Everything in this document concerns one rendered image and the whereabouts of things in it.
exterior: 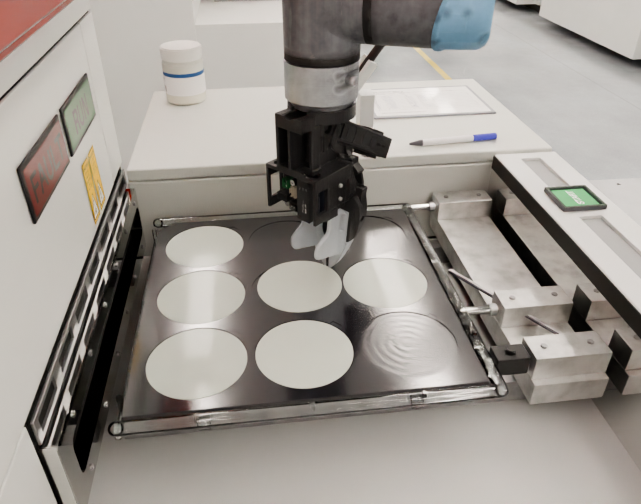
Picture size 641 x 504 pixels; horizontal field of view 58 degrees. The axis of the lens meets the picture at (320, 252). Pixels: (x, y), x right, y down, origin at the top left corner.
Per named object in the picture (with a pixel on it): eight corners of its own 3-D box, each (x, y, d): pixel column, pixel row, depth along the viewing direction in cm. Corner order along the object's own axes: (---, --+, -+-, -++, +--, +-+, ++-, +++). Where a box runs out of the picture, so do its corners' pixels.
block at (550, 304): (500, 328, 65) (505, 307, 64) (489, 309, 68) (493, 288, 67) (568, 322, 66) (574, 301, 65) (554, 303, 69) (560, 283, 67)
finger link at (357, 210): (325, 233, 69) (325, 167, 65) (334, 227, 70) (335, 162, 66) (356, 247, 67) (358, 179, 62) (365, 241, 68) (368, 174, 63)
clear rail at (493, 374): (496, 401, 55) (498, 391, 54) (400, 209, 86) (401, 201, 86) (510, 400, 55) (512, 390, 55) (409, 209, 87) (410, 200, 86)
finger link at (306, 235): (284, 272, 71) (281, 206, 66) (316, 252, 75) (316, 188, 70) (303, 282, 69) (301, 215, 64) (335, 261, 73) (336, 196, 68)
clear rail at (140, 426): (108, 441, 51) (104, 430, 51) (110, 428, 53) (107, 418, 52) (510, 400, 55) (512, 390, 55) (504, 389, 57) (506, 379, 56)
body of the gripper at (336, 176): (266, 210, 65) (260, 105, 59) (316, 183, 71) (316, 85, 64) (317, 233, 61) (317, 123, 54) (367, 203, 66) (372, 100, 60)
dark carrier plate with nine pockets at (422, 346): (122, 421, 53) (121, 417, 52) (160, 227, 81) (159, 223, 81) (488, 386, 56) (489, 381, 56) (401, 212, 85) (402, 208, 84)
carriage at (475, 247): (529, 405, 60) (534, 385, 58) (428, 225, 90) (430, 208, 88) (602, 398, 61) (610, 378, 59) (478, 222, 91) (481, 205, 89)
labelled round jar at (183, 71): (165, 106, 101) (156, 51, 96) (168, 93, 107) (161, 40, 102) (206, 105, 102) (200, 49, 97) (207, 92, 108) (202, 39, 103)
